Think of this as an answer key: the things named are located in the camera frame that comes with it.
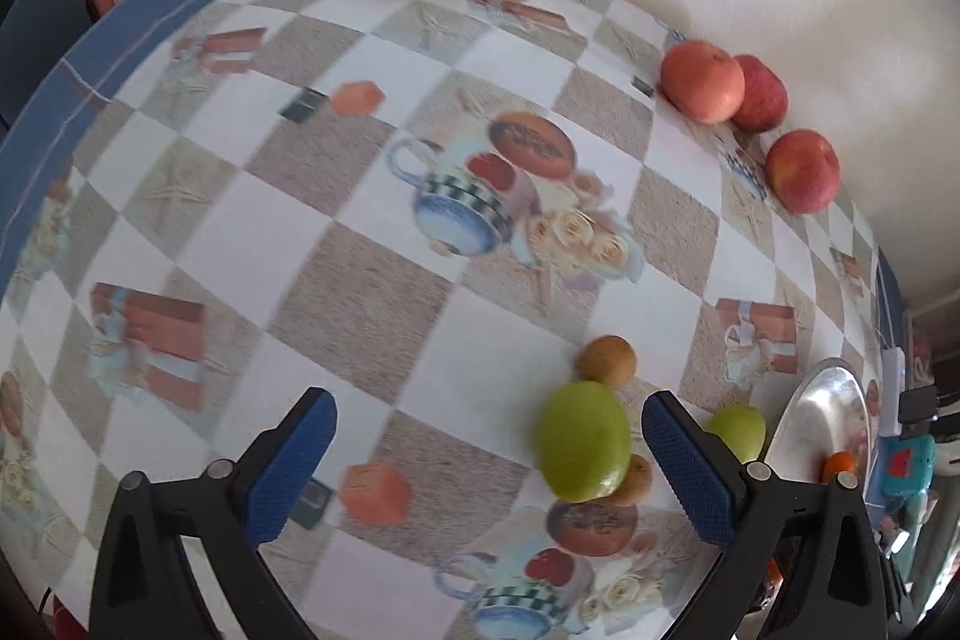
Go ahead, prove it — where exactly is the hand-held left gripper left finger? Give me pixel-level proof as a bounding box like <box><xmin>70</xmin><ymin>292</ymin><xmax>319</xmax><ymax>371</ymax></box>
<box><xmin>88</xmin><ymin>387</ymin><xmax>338</xmax><ymax>640</ymax></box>

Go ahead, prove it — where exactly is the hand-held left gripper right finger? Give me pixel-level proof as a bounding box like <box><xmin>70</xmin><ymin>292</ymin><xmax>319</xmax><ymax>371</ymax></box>
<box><xmin>641</xmin><ymin>389</ymin><xmax>892</xmax><ymax>640</ymax></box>

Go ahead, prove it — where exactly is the green jujube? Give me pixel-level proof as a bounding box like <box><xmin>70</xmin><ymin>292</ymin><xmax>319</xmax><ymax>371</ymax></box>
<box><xmin>534</xmin><ymin>380</ymin><xmax>632</xmax><ymax>504</ymax></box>
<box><xmin>705</xmin><ymin>405</ymin><xmax>767</xmax><ymax>465</ymax></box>

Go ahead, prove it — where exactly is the round metal plate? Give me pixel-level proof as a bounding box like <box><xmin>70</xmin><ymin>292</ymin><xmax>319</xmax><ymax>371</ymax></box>
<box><xmin>763</xmin><ymin>357</ymin><xmax>875</xmax><ymax>492</ymax></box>

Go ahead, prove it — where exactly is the brown longan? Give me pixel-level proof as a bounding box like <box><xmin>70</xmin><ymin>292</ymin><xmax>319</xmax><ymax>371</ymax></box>
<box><xmin>576</xmin><ymin>335</ymin><xmax>638</xmax><ymax>390</ymax></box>
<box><xmin>609</xmin><ymin>454</ymin><xmax>653</xmax><ymax>506</ymax></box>

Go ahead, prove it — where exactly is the teal plastic toy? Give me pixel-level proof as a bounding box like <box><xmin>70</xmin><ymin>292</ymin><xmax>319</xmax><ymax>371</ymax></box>
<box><xmin>877</xmin><ymin>436</ymin><xmax>937</xmax><ymax>515</ymax></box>

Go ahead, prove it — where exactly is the white power strip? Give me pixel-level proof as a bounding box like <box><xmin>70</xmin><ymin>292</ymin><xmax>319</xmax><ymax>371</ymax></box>
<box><xmin>881</xmin><ymin>347</ymin><xmax>905</xmax><ymax>435</ymax></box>

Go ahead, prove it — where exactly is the printed checkered tablecloth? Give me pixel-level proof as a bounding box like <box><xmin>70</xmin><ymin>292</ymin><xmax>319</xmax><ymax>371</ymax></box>
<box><xmin>0</xmin><ymin>0</ymin><xmax>901</xmax><ymax>640</ymax></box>

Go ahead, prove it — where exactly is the red apple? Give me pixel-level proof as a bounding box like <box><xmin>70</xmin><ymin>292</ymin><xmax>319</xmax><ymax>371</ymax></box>
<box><xmin>765</xmin><ymin>130</ymin><xmax>841</xmax><ymax>215</ymax></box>
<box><xmin>733</xmin><ymin>55</ymin><xmax>788</xmax><ymax>133</ymax></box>
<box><xmin>660</xmin><ymin>40</ymin><xmax>746</xmax><ymax>124</ymax></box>

